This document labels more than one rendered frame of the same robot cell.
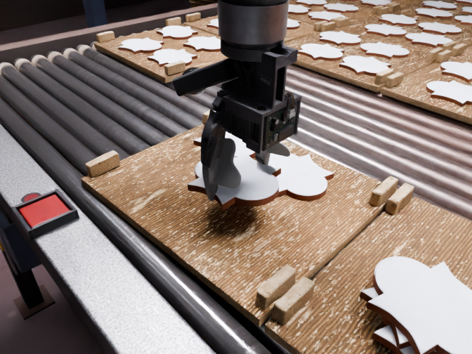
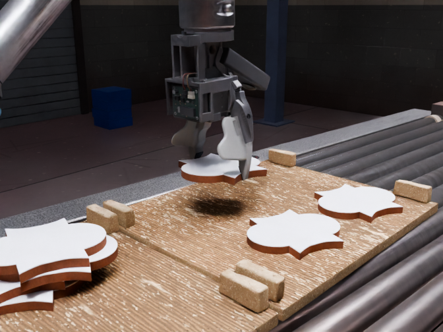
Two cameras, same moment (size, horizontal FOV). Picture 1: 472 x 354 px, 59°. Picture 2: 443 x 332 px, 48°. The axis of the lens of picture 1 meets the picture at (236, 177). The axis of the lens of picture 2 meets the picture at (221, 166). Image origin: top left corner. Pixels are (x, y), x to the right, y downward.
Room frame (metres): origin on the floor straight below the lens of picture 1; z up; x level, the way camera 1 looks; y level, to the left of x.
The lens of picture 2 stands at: (0.48, -0.72, 1.24)
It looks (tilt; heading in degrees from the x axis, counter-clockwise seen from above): 18 degrees down; 90
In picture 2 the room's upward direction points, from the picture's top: straight up
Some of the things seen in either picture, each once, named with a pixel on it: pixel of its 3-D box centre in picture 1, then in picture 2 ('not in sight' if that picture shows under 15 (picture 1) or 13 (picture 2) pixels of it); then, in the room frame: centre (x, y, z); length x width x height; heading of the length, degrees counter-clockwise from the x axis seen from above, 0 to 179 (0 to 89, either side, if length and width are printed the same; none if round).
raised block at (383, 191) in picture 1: (383, 191); (259, 280); (0.53, -0.23, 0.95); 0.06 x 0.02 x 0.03; 136
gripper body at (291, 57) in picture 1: (254, 91); (205, 76); (0.46, -0.02, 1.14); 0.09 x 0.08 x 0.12; 45
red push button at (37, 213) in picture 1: (45, 213); not in sight; (0.50, 0.30, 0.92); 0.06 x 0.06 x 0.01; 42
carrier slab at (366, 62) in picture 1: (351, 50); not in sight; (1.25, -0.35, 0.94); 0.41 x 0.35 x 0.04; 41
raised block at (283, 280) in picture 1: (276, 286); (118, 213); (0.33, -0.05, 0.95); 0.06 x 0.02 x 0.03; 136
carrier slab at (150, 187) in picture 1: (237, 187); (273, 213); (0.57, 0.00, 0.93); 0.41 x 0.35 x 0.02; 46
